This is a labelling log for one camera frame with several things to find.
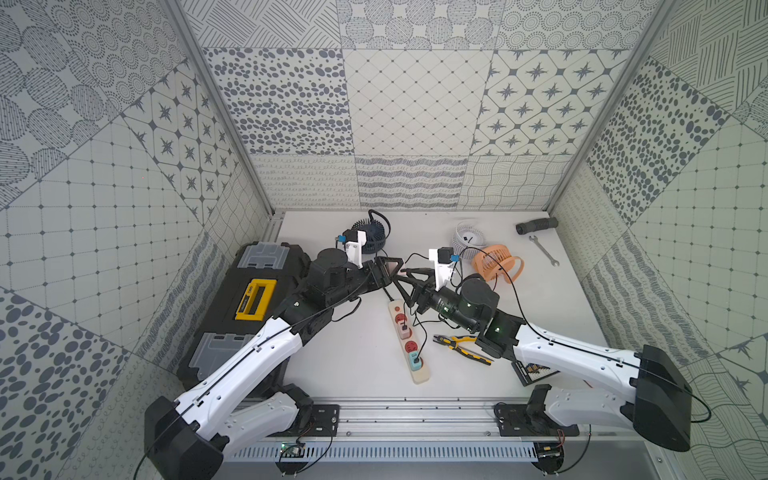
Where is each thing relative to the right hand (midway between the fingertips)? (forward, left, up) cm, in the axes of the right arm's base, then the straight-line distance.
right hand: (399, 276), depth 70 cm
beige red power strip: (-7, -3, -25) cm, 26 cm away
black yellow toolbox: (+4, +38, -9) cm, 39 cm away
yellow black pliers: (-6, -15, -25) cm, 30 cm away
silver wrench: (+35, -51, -27) cm, 67 cm away
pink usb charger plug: (-5, -2, -21) cm, 22 cm away
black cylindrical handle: (+43, -56, -27) cm, 76 cm away
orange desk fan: (+16, -29, -16) cm, 37 cm away
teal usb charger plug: (-13, -4, -20) cm, 24 cm away
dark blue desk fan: (+32, +9, -21) cm, 40 cm away
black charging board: (-14, -36, -27) cm, 47 cm away
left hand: (+4, +2, +3) cm, 6 cm away
